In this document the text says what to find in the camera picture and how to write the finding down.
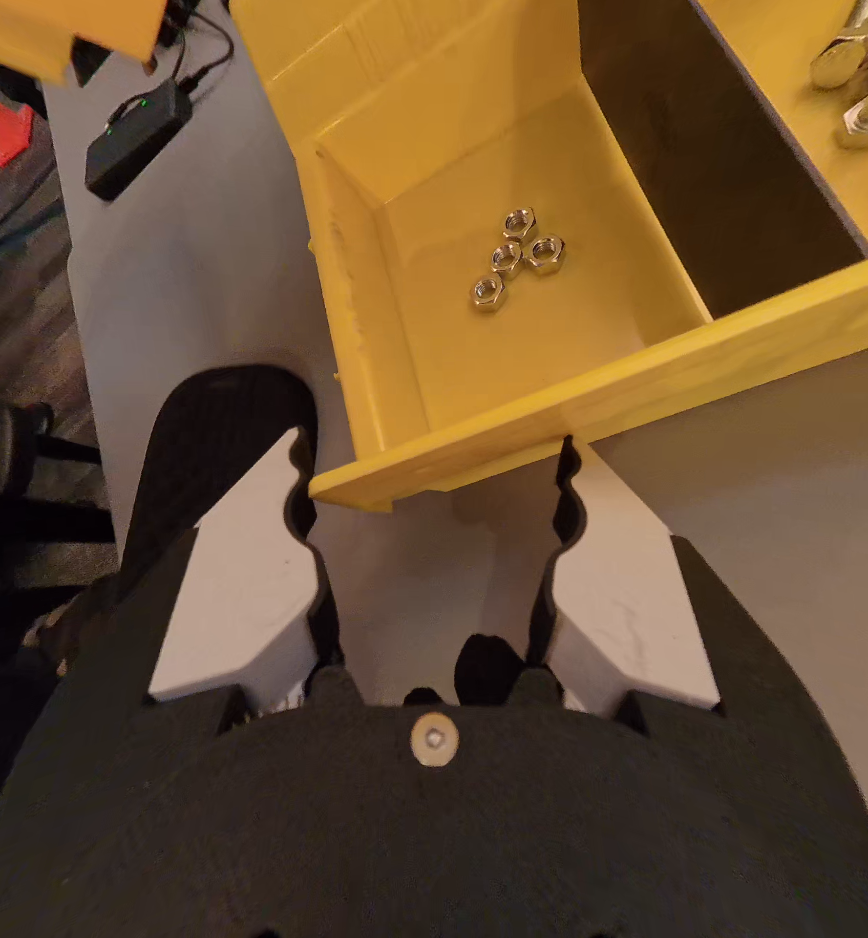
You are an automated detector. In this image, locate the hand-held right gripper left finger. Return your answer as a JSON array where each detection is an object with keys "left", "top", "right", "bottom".
[{"left": 148, "top": 426, "right": 345, "bottom": 718}]

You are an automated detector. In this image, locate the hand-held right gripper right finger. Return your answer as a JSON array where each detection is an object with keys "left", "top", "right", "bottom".
[{"left": 525, "top": 434, "right": 722, "bottom": 721}]

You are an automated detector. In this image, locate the yellow plastic bin with divider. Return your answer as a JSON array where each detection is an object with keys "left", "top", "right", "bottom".
[{"left": 229, "top": 0, "right": 868, "bottom": 512}]

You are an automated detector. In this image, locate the black office chair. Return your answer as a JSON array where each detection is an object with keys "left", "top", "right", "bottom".
[{"left": 0, "top": 402, "right": 116, "bottom": 587}]

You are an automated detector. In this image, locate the black power adapter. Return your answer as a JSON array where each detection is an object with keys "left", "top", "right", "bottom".
[{"left": 84, "top": 78, "right": 195, "bottom": 203}]

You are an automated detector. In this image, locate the black adapter cable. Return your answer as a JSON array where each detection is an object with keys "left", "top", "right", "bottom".
[{"left": 172, "top": 0, "right": 235, "bottom": 96}]

